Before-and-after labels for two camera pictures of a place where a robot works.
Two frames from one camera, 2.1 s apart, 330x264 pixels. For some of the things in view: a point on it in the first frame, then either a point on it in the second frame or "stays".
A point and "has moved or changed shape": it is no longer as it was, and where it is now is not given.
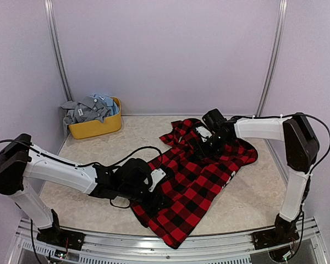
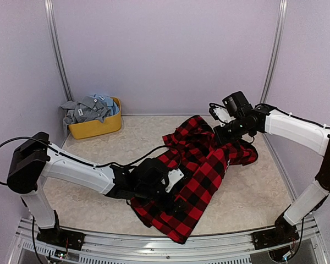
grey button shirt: (88, 109) stays
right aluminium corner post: (274, 56) stays
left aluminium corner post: (55, 36) stays
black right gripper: (205, 152) → (222, 139)
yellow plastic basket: (97, 128) stays
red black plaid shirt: (197, 181) has moved or changed shape
